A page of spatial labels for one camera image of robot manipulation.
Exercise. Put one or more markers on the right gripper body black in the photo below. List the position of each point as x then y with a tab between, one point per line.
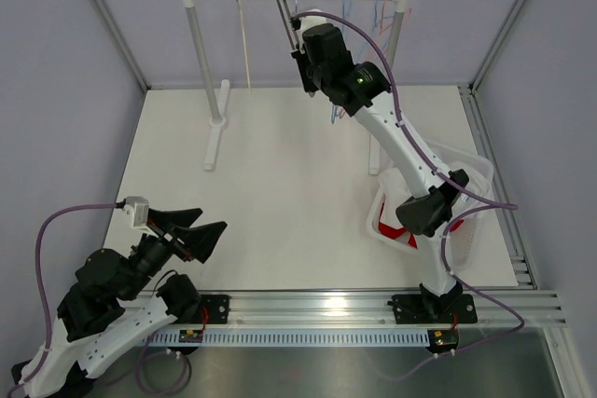
312	77

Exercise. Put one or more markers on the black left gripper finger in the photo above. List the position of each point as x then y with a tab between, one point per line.
198	243
167	221

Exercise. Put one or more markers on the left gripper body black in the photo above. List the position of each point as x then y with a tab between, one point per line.
153	253

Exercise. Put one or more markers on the silver hanger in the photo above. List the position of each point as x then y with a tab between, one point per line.
291	34

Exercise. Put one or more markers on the red t shirt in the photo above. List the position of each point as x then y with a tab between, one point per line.
394	233

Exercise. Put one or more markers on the white t shirt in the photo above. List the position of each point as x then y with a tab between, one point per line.
395	192

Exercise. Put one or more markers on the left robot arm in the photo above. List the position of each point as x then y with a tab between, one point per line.
87	333

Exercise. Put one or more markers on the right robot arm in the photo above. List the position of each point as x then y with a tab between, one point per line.
365	93

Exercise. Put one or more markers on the cream wooden hanger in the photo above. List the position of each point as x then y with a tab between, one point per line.
239	4

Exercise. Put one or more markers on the clothes rack white silver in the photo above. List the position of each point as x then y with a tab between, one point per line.
218	98

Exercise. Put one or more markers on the white plastic basket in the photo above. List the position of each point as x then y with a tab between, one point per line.
465	239

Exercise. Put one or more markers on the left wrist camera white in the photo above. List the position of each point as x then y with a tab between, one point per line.
136	210

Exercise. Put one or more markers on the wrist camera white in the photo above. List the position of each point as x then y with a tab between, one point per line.
304	23
136	210

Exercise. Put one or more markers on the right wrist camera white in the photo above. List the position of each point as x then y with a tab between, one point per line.
304	23

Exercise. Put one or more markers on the pink wire hanger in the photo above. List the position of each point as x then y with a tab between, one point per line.
382	22

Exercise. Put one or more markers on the white slotted cable duct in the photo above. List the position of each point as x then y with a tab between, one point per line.
293	338

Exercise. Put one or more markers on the aluminium rail frame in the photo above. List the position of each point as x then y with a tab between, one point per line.
364	308

